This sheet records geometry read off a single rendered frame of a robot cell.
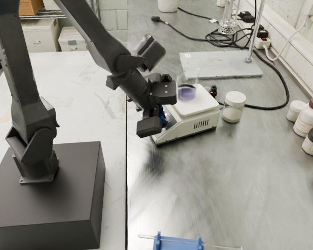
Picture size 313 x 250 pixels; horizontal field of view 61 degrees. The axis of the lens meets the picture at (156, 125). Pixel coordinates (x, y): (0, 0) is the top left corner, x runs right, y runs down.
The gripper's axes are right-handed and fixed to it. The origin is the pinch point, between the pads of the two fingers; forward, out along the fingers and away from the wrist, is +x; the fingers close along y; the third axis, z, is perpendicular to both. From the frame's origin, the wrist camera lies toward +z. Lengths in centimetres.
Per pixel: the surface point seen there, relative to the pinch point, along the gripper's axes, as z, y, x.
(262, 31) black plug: 32, 59, 35
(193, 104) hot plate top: 7.9, 4.2, 5.2
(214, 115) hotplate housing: 12.3, 2.6, 10.6
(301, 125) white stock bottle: 33.4, 0.8, 23.5
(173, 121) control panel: 2.2, -0.5, 4.1
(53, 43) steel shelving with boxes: -145, 172, 51
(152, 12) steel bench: -19, 97, 25
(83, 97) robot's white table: -29.0, 16.8, -0.6
